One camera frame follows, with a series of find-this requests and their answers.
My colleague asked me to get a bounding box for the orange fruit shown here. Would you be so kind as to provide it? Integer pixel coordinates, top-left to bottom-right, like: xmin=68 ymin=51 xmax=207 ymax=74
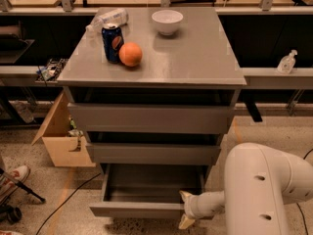
xmin=119 ymin=42 xmax=143 ymax=67

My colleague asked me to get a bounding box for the grey top drawer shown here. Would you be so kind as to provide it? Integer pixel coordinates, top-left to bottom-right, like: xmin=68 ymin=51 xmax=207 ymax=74
xmin=67 ymin=103 xmax=234 ymax=134

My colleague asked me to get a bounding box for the white sneaker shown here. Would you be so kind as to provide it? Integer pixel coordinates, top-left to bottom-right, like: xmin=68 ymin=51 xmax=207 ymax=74
xmin=0 ymin=165 xmax=30 ymax=193

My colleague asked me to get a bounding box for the grey drawer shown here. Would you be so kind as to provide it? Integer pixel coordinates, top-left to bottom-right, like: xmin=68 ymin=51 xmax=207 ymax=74
xmin=90 ymin=164 xmax=211 ymax=219
xmin=67 ymin=103 xmax=234 ymax=134
xmin=86 ymin=143 xmax=221 ymax=165

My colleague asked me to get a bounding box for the hand sanitizer bottle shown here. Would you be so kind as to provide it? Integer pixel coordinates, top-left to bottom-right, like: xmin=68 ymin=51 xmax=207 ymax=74
xmin=277 ymin=50 xmax=297 ymax=74

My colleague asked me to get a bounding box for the long grey shelf rail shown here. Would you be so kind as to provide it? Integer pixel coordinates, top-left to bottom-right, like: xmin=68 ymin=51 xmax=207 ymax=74
xmin=0 ymin=66 xmax=313 ymax=90

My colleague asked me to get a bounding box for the clear plastic bottle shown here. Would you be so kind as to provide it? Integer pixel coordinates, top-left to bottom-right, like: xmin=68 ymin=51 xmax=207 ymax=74
xmin=86 ymin=8 xmax=129 ymax=33

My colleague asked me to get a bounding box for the black tripod stand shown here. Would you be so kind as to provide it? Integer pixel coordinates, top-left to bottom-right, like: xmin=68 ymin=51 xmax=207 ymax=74
xmin=0 ymin=168 xmax=46 ymax=224

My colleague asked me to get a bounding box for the black pedal cable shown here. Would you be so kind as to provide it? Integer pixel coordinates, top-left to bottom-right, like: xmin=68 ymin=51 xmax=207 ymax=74
xmin=295 ymin=148 xmax=313 ymax=235

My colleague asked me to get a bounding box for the white bowl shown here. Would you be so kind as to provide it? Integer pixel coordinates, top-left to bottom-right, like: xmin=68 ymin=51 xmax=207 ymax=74
xmin=152 ymin=10 xmax=184 ymax=35

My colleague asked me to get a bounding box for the black floor cable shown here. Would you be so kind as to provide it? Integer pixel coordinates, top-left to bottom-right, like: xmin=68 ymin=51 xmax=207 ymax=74
xmin=34 ymin=171 xmax=103 ymax=235

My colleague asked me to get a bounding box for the grey drawer cabinet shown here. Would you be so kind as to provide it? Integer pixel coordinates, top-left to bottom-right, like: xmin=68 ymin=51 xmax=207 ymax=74
xmin=57 ymin=7 xmax=247 ymax=220

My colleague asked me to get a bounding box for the grey bottom drawer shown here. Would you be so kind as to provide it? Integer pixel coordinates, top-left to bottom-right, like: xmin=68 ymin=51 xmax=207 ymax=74
xmin=90 ymin=164 xmax=211 ymax=219

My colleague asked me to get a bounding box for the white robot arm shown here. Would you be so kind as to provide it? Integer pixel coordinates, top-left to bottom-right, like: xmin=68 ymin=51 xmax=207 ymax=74
xmin=179 ymin=143 xmax=313 ymax=235

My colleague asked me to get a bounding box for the cardboard box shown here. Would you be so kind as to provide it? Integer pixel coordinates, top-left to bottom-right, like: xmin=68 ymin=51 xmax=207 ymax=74
xmin=32 ymin=92 xmax=95 ymax=167

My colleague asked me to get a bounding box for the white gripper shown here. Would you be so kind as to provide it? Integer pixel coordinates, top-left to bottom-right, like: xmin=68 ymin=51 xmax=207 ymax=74
xmin=178 ymin=190 xmax=203 ymax=230

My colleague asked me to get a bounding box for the grey middle drawer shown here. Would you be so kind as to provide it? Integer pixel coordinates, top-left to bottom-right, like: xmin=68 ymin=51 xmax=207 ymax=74
xmin=86 ymin=143 xmax=221 ymax=165

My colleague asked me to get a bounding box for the blue pepsi can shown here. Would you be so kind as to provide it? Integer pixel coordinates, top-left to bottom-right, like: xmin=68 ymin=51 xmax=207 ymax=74
xmin=102 ymin=23 xmax=124 ymax=63

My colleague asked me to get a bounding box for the clutter on shelf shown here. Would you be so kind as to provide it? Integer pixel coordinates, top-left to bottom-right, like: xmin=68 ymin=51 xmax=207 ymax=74
xmin=36 ymin=58 xmax=67 ymax=82

